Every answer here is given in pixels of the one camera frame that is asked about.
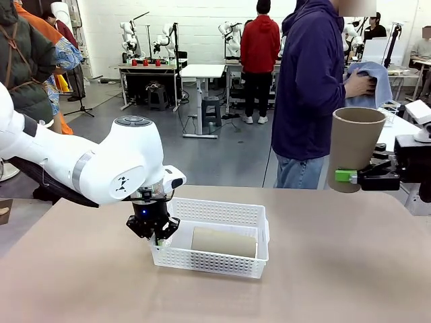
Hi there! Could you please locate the dark plastic stool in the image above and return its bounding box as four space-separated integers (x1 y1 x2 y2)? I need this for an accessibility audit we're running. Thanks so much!
146 83 168 111

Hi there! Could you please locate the seated person in grey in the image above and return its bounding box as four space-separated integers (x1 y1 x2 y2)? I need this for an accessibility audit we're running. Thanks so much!
409 26 431 60

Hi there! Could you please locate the black braided cable sleeve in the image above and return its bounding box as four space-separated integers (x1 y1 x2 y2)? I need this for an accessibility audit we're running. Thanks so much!
6 156 100 209

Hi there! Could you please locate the person in black top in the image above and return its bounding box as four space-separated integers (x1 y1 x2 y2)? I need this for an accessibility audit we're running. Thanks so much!
363 12 388 41

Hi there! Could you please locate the beige tall cup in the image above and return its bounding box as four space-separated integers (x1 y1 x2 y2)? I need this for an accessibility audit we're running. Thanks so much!
191 226 259 259
327 106 387 194

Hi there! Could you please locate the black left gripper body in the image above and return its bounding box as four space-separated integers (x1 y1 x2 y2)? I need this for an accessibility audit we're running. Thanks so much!
131 198 171 234

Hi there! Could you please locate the white height-adjustable desk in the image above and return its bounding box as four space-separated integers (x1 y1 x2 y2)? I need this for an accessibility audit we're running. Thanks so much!
180 63 227 139

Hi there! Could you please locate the black tripod stand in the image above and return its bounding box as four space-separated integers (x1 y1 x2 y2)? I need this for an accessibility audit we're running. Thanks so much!
63 63 95 118

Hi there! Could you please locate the figure in orange clothes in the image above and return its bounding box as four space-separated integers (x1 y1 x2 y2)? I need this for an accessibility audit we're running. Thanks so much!
13 0 85 135

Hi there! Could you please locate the person's right hand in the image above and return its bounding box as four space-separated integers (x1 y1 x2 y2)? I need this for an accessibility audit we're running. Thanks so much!
343 72 377 99

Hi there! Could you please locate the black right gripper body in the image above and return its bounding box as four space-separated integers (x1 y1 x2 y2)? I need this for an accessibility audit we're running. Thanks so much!
393 134 431 203

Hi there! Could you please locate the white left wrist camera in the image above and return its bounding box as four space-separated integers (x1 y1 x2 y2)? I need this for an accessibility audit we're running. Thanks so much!
164 165 187 196

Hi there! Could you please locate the wood-topped table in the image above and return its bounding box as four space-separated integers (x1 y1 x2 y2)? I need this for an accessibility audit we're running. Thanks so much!
387 65 422 98

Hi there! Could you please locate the tall black tripod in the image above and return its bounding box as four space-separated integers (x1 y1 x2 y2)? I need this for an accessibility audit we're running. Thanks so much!
383 23 403 68

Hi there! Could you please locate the grey workbench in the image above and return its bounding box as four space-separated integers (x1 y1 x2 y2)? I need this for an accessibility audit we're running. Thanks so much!
224 59 282 108

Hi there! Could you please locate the grey plastic stool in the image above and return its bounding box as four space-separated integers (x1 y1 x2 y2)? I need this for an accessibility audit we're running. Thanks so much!
201 96 222 128

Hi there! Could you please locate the white round fan base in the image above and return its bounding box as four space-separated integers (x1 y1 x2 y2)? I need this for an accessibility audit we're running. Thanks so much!
0 160 21 182

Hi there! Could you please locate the blue cleaning cloth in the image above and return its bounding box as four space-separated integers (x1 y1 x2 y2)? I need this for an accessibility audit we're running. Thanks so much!
343 61 394 109

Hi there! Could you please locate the white perforated plastic basket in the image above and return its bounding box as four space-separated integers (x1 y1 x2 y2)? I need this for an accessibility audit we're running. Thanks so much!
150 197 270 279

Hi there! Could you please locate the person in red hoodie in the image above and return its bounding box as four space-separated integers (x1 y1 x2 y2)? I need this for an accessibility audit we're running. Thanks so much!
240 0 281 124

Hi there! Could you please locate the dark workbench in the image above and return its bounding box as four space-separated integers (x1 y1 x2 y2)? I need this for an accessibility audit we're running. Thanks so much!
118 62 179 112

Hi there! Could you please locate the person in purple hoodie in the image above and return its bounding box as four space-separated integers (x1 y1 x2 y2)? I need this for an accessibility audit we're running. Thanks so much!
271 0 347 190

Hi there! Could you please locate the white board panel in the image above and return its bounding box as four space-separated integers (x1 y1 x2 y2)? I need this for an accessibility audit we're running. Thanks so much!
362 37 405 67

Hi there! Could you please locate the brown flat object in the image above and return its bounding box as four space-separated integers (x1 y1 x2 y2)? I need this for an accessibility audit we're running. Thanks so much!
0 199 13 225

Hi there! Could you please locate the figure in green puffer jacket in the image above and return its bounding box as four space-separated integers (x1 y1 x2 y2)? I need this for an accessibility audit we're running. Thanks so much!
0 0 58 125

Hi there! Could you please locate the person in dark red top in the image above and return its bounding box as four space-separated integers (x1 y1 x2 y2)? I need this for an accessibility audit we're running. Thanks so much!
42 9 86 102

